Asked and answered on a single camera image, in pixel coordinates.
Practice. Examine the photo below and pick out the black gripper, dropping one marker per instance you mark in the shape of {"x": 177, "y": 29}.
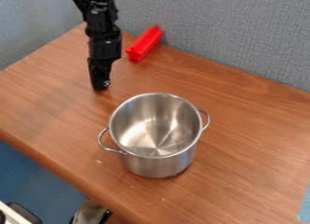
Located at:
{"x": 105, "y": 51}

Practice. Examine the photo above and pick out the red plastic block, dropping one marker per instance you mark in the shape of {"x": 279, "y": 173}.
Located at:
{"x": 145, "y": 43}

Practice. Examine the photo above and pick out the stainless steel pot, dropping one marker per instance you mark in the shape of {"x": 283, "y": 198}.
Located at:
{"x": 156, "y": 128}

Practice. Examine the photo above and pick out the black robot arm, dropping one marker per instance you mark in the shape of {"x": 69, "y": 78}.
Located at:
{"x": 101, "y": 15}

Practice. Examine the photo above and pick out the grey black object under table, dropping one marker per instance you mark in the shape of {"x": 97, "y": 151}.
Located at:
{"x": 92, "y": 213}

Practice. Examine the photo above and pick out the white black device corner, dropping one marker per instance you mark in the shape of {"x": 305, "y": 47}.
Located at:
{"x": 15, "y": 214}

